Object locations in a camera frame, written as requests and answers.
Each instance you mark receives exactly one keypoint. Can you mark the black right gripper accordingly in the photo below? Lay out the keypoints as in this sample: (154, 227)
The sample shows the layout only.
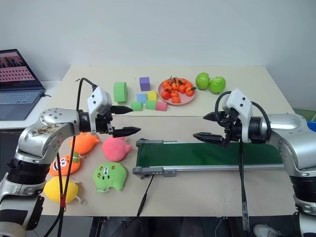
(234, 129)

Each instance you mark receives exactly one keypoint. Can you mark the yellow plush toy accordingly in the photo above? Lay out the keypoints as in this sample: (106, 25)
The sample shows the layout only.
(53, 190)

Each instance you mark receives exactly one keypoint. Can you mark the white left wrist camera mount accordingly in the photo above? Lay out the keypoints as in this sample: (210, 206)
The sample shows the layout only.
(96, 98)

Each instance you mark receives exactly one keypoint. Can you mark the large green foam cylinder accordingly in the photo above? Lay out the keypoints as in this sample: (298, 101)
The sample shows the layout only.
(119, 92)

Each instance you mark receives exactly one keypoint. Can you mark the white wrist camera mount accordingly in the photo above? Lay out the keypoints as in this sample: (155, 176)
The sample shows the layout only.
(239, 103)
(96, 98)

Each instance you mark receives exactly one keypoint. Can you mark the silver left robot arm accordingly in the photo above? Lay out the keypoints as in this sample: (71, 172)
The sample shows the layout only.
(47, 130)

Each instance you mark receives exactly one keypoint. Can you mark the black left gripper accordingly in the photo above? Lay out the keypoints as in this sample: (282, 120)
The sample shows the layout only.
(103, 123)

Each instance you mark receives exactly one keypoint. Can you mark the white shoe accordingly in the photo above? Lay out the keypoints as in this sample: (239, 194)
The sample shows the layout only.
(265, 230)

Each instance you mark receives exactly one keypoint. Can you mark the pink plate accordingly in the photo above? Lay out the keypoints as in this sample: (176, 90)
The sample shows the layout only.
(188, 100)

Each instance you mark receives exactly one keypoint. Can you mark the purple foam cube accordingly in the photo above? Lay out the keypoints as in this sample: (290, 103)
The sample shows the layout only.
(144, 84)

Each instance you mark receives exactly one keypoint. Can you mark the yellow foam cube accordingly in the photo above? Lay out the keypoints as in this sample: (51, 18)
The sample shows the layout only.
(152, 96)

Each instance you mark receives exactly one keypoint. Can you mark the small orange tangerine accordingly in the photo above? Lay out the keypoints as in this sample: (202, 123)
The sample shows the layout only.
(189, 85)
(165, 95)
(168, 82)
(166, 87)
(175, 99)
(183, 81)
(190, 92)
(175, 85)
(182, 89)
(174, 93)

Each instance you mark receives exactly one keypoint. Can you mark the small green foam cylinder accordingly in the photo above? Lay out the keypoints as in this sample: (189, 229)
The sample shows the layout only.
(136, 106)

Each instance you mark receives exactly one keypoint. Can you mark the blue plastic bin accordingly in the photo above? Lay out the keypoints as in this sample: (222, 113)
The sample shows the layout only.
(311, 127)

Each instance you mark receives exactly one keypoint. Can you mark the open grey laptop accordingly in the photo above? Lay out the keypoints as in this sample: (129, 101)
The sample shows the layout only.
(17, 84)

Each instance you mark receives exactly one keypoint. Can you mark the green conveyor belt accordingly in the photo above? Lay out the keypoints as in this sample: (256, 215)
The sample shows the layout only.
(197, 154)

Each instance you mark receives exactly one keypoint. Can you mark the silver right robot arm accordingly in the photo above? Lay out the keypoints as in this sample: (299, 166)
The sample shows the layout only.
(291, 130)

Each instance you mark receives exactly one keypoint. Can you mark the green plush toy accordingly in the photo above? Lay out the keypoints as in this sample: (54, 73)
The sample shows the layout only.
(108, 175)

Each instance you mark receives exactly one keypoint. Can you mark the blue foam cube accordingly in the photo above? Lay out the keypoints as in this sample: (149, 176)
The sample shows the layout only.
(141, 98)

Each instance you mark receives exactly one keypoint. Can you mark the green foam cube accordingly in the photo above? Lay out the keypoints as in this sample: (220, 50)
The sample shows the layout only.
(150, 105)

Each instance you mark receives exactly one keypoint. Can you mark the green apple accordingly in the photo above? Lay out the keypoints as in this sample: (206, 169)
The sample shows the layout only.
(202, 81)
(217, 85)

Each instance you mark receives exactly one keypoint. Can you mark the pink plush toy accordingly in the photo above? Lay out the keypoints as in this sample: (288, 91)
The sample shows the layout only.
(114, 149)

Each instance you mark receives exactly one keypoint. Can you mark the orange plush fish toy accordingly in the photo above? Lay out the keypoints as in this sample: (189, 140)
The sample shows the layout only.
(85, 143)

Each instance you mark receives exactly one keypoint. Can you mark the pink foam cylinder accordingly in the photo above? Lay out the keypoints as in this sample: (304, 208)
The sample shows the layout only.
(161, 106)

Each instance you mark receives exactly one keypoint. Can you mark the orange plush toy with eyes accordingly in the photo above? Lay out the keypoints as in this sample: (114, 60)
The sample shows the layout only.
(63, 165)

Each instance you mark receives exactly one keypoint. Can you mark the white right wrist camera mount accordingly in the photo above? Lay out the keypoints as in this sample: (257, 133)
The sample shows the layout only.
(239, 103)

